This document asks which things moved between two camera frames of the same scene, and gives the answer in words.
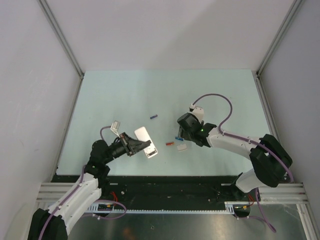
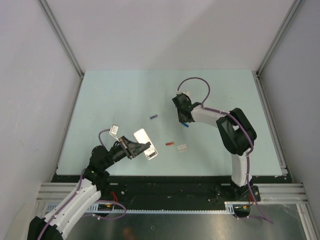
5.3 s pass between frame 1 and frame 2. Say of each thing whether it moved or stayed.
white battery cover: stayed
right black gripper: moved
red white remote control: stayed
